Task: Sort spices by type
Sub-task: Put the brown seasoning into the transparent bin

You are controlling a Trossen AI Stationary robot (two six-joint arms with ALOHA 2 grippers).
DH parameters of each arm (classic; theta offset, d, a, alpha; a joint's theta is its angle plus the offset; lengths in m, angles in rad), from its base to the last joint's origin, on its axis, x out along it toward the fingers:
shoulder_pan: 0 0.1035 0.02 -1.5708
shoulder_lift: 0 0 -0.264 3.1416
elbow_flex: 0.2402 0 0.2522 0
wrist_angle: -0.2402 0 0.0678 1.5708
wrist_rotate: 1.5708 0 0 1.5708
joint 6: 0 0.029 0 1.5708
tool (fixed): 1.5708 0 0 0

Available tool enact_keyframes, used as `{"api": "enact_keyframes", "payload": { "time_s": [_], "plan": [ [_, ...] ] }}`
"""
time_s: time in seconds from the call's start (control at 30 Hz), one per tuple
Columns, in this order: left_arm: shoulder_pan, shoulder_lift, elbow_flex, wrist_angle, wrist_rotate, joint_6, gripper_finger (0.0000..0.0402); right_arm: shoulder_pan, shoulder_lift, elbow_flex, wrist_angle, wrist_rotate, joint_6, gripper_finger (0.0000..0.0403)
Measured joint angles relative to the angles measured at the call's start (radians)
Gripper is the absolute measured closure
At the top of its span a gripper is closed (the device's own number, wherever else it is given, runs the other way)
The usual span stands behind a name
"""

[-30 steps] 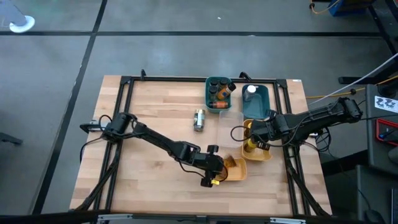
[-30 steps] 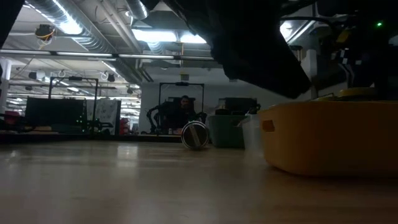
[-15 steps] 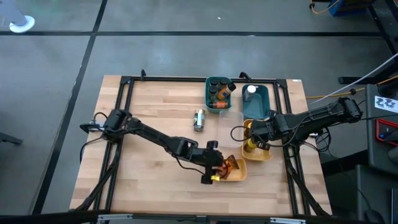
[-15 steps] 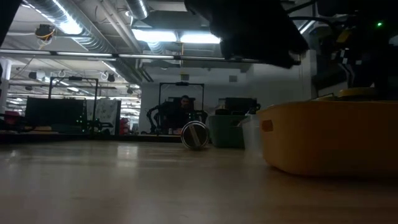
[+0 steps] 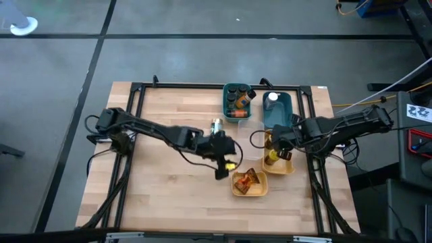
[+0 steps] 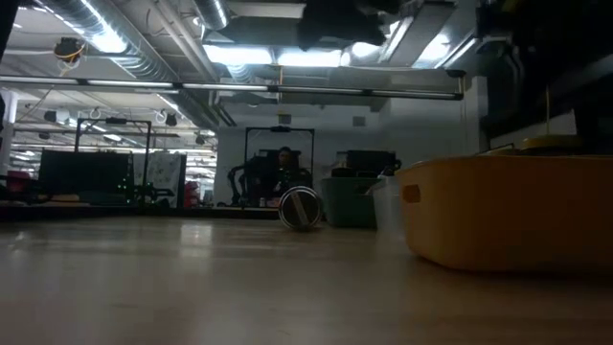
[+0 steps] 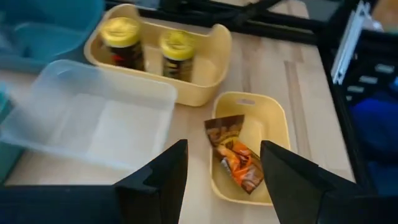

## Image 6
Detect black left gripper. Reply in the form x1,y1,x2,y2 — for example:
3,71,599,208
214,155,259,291
296,0,389,52

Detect grey label spice jar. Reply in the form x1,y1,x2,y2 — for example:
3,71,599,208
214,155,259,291
278,185,325,233

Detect person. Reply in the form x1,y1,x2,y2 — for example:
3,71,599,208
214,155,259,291
273,146,312,193

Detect teal plastic bin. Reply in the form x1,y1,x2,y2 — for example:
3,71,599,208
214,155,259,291
320,176,379,229

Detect clear plastic bin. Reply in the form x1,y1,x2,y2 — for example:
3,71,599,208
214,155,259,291
371,174,408,236

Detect white patterned sheet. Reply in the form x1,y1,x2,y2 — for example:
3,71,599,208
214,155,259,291
132,151,186,208

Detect small yellow plastic bin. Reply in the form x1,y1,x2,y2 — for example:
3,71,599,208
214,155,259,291
395,153,613,273

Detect red crate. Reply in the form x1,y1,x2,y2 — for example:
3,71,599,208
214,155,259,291
5,170,35,194

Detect black gantry frame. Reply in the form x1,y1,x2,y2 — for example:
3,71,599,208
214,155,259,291
74,117,153,207
242,126,316,193

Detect long horizontal metal rail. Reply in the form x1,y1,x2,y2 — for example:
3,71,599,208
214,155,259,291
0,75,465,102

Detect silver ventilation duct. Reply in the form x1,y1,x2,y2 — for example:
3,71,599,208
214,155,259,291
28,0,181,82

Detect yellow black cable reel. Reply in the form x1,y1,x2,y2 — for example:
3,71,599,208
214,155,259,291
52,36,88,66

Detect black table frame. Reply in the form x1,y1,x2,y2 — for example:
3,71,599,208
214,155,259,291
0,200,279,221

